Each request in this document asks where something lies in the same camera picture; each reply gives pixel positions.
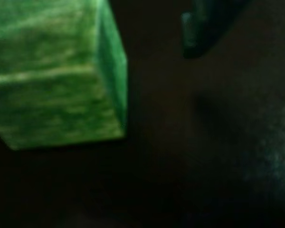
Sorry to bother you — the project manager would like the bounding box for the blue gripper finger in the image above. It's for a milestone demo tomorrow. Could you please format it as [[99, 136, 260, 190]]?
[[180, 0, 250, 60]]

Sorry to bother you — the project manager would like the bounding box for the green wooden cube block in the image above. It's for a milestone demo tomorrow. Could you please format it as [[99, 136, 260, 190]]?
[[0, 0, 129, 152]]

